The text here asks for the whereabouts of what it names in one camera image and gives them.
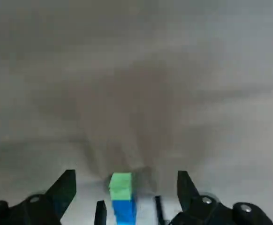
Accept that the green magnetic cube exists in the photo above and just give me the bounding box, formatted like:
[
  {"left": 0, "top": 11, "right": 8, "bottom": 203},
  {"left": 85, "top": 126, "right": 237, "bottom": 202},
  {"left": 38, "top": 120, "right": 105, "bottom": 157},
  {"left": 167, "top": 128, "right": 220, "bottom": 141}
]
[{"left": 108, "top": 172, "right": 132, "bottom": 202}]

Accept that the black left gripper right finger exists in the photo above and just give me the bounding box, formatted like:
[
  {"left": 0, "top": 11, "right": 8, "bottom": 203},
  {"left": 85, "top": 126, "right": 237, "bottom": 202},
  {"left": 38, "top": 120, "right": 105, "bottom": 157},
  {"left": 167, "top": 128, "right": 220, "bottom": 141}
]
[{"left": 155, "top": 170, "right": 273, "bottom": 225}]

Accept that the blue magnetic cube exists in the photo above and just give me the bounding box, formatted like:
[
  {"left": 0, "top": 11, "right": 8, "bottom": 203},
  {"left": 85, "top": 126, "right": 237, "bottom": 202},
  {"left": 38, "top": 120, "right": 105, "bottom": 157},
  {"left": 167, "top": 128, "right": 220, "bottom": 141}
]
[{"left": 112, "top": 199, "right": 137, "bottom": 225}]

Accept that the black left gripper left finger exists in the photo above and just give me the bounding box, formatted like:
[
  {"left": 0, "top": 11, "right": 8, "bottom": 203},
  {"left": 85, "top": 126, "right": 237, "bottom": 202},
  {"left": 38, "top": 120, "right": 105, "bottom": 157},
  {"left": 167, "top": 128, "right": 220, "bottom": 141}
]
[{"left": 0, "top": 170, "right": 107, "bottom": 225}]

